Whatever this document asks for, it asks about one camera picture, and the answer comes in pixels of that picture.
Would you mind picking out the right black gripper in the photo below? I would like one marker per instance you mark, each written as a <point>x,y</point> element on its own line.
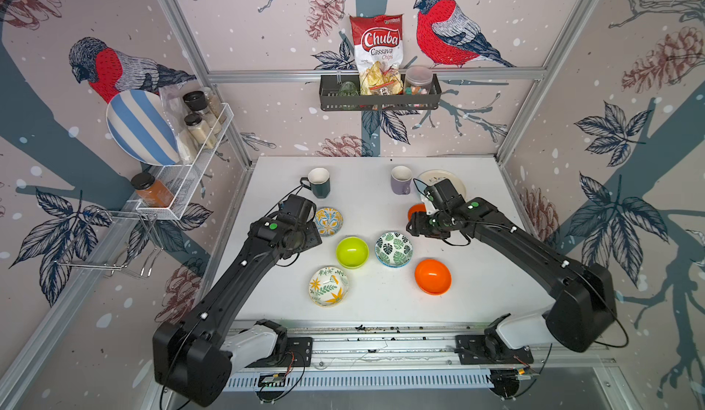
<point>416,226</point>

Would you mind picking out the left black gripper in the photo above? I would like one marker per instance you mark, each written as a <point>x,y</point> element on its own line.
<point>313,237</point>

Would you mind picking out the blue yellow patterned bowl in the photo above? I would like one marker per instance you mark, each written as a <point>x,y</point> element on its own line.
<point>328,221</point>

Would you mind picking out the yellow flower patterned bowl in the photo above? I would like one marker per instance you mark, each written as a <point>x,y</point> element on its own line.
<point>328,286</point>

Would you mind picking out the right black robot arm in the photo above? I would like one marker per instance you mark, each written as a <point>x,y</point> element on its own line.
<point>584,304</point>

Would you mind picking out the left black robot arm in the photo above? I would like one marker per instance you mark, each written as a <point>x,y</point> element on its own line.
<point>189,357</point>

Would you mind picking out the small orange bowl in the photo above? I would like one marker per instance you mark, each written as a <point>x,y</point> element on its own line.
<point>417,208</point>

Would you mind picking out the cream blue plate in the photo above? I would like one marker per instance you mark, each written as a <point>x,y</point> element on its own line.
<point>432,177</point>

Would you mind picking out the green leaf patterned bowl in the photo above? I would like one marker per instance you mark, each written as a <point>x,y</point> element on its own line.
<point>394,249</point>

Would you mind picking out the large orange bowl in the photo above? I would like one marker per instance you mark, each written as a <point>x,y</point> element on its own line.
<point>433,277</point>

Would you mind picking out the lavender mug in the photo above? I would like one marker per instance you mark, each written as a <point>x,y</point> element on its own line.
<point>401,179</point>

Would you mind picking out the dark green mug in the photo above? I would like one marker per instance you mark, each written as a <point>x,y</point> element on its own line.
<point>318,182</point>

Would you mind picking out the lime green bowl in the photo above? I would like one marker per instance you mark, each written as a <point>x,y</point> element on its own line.
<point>352,252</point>

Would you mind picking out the orange spice jar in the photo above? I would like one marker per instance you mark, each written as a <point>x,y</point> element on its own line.
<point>151,191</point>

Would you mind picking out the clear lidded jar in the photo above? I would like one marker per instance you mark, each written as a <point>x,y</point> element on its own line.
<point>418,80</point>

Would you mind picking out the black lid spice jar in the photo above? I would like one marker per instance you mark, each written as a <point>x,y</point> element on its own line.
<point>196,102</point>
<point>200,131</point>

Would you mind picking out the green item in basket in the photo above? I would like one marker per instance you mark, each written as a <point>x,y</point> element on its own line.
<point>348,88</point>

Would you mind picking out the blue striped plate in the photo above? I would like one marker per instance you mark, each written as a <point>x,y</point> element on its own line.
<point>135,121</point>

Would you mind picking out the red cassava chips bag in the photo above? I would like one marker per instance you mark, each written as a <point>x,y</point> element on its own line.
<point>378,53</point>

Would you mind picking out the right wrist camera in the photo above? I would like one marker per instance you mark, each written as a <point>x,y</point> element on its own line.
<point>443,196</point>

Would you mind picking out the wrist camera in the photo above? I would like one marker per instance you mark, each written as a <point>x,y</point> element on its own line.
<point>443,196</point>
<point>297,210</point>

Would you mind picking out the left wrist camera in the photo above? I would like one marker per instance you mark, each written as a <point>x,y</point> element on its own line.
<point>297,210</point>

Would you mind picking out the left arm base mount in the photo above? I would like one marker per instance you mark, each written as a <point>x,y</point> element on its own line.
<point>287,351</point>

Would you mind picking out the clear acrylic wall shelf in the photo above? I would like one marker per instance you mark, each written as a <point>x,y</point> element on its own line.
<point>184,179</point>

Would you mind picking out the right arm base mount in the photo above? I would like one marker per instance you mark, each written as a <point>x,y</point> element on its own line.
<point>489,348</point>

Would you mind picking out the black wall basket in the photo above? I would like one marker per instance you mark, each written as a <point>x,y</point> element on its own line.
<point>331,99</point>

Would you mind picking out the wire hook rack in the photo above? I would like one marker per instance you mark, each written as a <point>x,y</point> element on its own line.
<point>131,244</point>

